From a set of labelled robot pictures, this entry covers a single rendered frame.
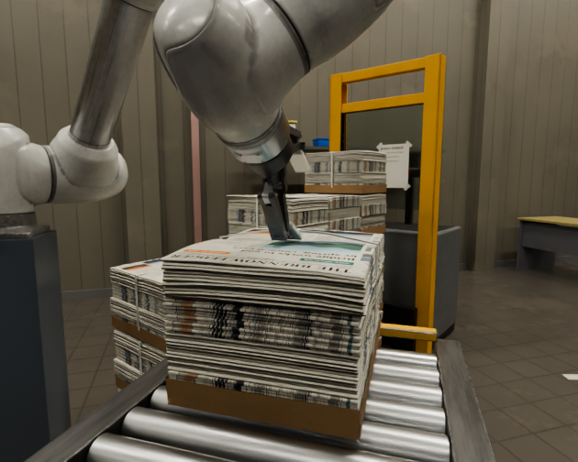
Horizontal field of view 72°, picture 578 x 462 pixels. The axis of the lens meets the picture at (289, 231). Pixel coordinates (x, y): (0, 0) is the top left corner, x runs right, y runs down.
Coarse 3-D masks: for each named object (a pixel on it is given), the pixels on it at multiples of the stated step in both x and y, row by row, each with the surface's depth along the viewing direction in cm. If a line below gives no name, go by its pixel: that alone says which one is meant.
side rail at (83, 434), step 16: (160, 368) 71; (144, 384) 66; (160, 384) 66; (112, 400) 61; (128, 400) 61; (144, 400) 62; (96, 416) 57; (112, 416) 57; (64, 432) 53; (80, 432) 53; (96, 432) 53; (112, 432) 55; (48, 448) 50; (64, 448) 50; (80, 448) 50
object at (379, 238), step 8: (240, 232) 81; (264, 232) 81; (328, 232) 81; (336, 232) 81; (344, 232) 82; (352, 232) 82; (360, 232) 83; (336, 240) 71; (344, 240) 71; (352, 240) 71; (368, 240) 71; (376, 240) 71; (376, 304) 76; (376, 312) 80; (376, 320) 79; (376, 328) 78
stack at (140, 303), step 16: (112, 272) 141; (128, 272) 133; (144, 272) 133; (160, 272) 133; (128, 288) 134; (144, 288) 128; (160, 288) 122; (112, 304) 142; (128, 304) 135; (144, 304) 129; (160, 304) 123; (128, 320) 137; (144, 320) 129; (160, 320) 124; (128, 336) 138; (128, 352) 139; (144, 352) 132; (160, 352) 126; (128, 368) 139; (144, 368) 134
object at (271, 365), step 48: (192, 288) 55; (240, 288) 52; (288, 288) 50; (336, 288) 48; (192, 336) 57; (240, 336) 54; (288, 336) 52; (336, 336) 50; (240, 384) 55; (288, 384) 53; (336, 384) 51
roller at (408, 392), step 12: (372, 384) 66; (384, 384) 66; (396, 384) 66; (408, 384) 66; (420, 384) 66; (372, 396) 66; (384, 396) 65; (396, 396) 65; (408, 396) 64; (420, 396) 64; (432, 396) 63
